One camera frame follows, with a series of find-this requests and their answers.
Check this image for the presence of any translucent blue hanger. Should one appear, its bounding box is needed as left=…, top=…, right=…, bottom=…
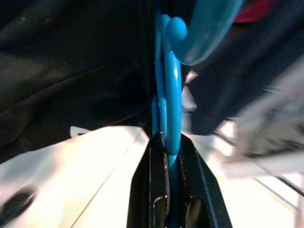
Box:
left=178, top=0, right=246, bottom=67

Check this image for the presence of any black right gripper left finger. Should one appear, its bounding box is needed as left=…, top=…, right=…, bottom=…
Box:
left=126, top=131, right=171, bottom=228

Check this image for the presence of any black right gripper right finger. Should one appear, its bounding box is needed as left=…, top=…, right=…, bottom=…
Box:
left=177, top=136, right=234, bottom=228

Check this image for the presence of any red cloth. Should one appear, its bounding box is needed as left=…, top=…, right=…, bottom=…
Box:
left=234, top=0, right=275, bottom=24

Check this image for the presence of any black sports shirt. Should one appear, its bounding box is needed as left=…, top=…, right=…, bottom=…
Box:
left=0, top=0, right=157, bottom=165

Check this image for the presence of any blue plastic hanger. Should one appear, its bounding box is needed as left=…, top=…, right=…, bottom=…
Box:
left=151, top=8, right=189, bottom=228

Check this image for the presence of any black t-shirt small print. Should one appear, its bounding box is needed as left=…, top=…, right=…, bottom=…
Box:
left=182, top=14, right=304, bottom=137

